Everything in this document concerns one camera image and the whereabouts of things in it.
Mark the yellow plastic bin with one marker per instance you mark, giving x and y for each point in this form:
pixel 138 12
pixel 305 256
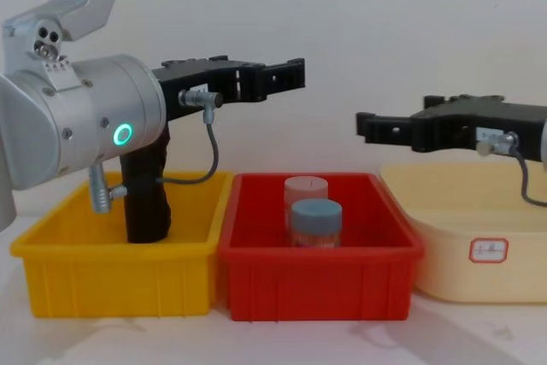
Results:
pixel 107 271

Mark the jar with pink lid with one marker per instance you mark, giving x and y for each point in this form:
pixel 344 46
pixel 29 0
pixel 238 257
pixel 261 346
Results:
pixel 305 189

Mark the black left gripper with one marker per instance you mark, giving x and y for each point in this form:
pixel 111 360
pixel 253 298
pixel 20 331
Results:
pixel 192 78

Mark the black wrapped wrist camera mount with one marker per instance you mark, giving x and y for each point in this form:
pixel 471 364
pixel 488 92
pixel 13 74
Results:
pixel 145 202

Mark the cream plastic bin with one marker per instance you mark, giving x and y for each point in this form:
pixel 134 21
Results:
pixel 448 228

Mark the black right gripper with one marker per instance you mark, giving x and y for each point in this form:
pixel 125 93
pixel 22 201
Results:
pixel 453 130

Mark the red plastic bin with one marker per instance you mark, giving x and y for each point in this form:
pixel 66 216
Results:
pixel 316 279

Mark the jar with blue-grey lid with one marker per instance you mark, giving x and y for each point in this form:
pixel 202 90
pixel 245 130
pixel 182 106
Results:
pixel 316 219

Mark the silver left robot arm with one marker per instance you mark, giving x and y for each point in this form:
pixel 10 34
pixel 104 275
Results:
pixel 85 95

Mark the white label with red border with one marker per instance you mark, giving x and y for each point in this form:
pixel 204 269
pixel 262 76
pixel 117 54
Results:
pixel 488 250

